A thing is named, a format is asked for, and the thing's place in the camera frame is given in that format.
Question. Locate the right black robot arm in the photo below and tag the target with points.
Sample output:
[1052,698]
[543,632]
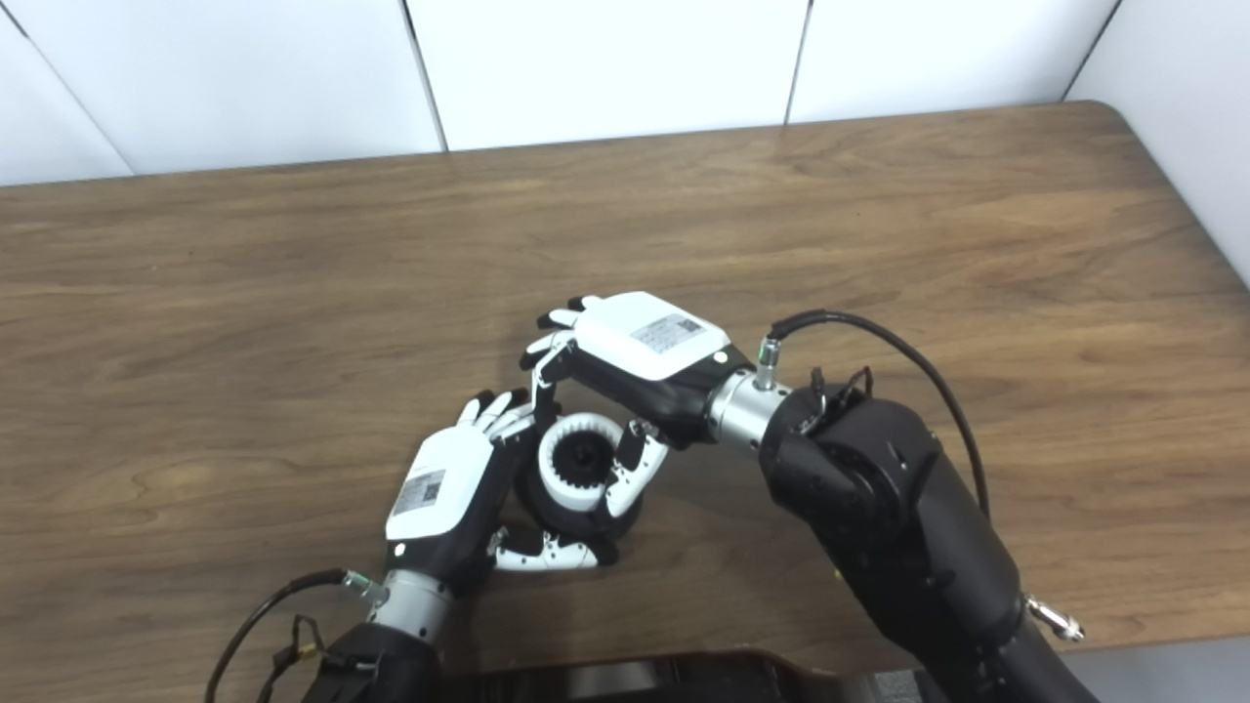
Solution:
[898,527]

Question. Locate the round black stepped part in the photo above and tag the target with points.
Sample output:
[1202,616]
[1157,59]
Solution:
[581,459]

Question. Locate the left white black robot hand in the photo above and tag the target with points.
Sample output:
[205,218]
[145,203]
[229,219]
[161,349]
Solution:
[444,488]

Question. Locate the black robot torso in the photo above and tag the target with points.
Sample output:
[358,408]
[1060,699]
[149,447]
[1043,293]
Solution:
[635,682]

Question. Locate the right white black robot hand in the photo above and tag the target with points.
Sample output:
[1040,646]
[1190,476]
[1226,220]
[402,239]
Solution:
[645,342]

